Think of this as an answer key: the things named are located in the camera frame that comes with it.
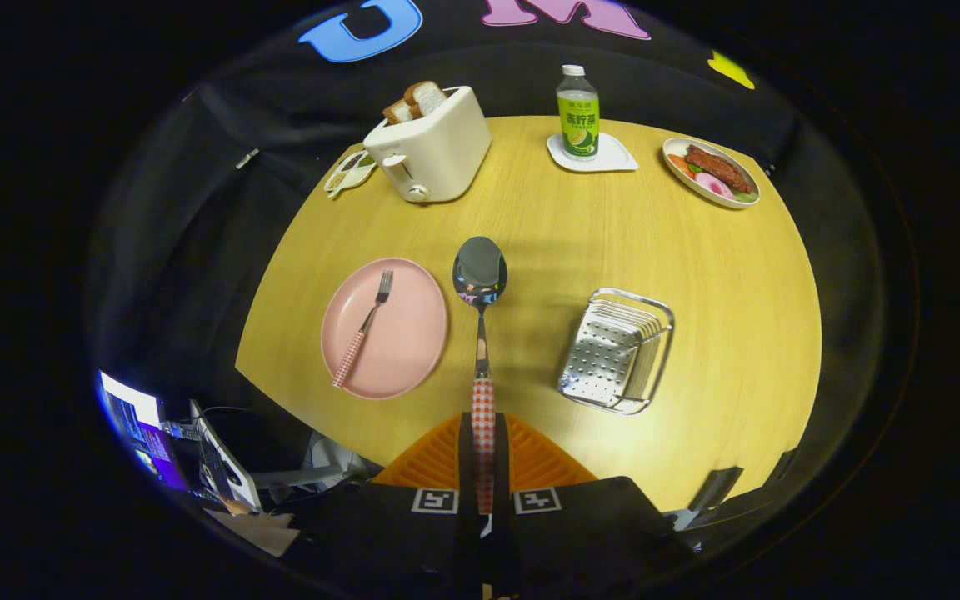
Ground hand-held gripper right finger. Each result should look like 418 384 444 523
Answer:
492 412 698 600

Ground fork with red checked handle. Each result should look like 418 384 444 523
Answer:
332 269 395 389

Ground green label drink bottle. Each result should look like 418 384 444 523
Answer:
556 64 601 161

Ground white toaster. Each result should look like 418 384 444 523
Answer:
362 86 493 204

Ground pink round food slice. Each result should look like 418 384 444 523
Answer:
694 172 735 201

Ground white oval food plate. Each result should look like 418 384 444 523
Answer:
662 137 761 209

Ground white keyboard with black keys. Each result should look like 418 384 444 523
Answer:
188 400 264 511

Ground spoon with red checked handle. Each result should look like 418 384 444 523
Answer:
452 236 508 538

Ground white square coaster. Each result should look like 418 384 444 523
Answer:
547 132 639 174

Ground white divided condiment dish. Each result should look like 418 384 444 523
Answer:
323 148 378 199

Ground lit computer screen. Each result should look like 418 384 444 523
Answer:
99 371 189 493

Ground pink round plate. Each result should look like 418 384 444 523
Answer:
320 257 449 401

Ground brown meat strip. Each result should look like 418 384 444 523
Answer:
685 144 753 194

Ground grey metal frame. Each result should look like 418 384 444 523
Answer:
255 437 381 494

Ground metal wire cutlery basket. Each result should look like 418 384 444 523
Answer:
557 287 676 416

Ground black table leg bracket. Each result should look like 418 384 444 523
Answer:
672 467 743 530

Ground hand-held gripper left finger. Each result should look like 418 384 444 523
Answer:
292 412 481 600

